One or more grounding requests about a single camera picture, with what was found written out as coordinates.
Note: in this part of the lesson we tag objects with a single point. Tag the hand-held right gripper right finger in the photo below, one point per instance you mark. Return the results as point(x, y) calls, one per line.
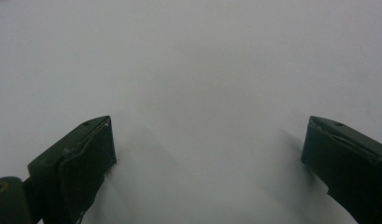
point(350, 161)

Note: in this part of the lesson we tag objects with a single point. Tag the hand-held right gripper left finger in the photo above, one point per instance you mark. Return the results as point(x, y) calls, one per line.
point(70, 168)

